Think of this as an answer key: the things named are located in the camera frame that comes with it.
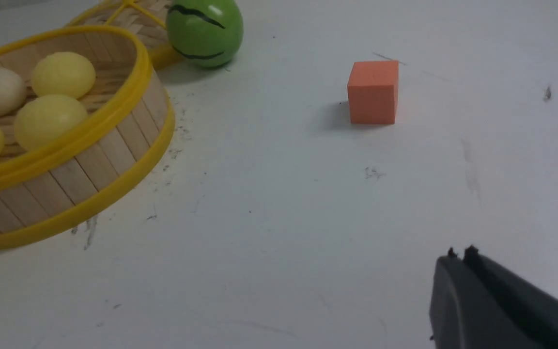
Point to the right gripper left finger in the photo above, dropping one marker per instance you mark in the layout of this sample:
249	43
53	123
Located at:
464	315

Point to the woven bamboo steamer lid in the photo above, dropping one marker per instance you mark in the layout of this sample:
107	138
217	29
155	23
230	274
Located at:
144	18

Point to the orange foam cube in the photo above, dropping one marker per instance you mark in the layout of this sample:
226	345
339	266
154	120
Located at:
372	90

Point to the bamboo steamer tray yellow rim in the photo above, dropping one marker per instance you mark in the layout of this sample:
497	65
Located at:
49	190

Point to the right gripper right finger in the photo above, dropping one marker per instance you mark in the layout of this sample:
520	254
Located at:
532	310

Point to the green watermelon toy ball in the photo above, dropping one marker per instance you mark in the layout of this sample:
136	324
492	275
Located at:
207	33

